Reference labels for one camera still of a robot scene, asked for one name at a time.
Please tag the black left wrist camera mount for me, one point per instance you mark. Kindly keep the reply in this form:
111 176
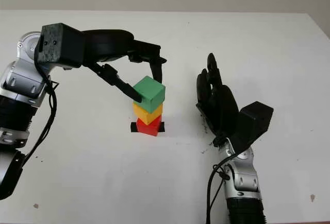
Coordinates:
59 45

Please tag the black tape strip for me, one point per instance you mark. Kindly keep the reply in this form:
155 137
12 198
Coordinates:
133 127

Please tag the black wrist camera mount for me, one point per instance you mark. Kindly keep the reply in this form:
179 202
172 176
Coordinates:
59 45
254 123

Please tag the green wooden cube block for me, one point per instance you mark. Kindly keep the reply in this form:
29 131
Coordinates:
150 92

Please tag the yellow wooden cube block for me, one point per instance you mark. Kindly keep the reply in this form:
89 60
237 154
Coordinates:
144 114

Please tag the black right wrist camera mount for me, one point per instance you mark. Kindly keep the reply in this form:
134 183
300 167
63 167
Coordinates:
254 123

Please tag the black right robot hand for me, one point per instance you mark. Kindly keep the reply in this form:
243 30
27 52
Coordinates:
219 105

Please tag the red wooden cube block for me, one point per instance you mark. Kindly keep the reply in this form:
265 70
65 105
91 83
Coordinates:
147 129

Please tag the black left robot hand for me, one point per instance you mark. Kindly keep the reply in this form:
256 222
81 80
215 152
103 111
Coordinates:
108 45

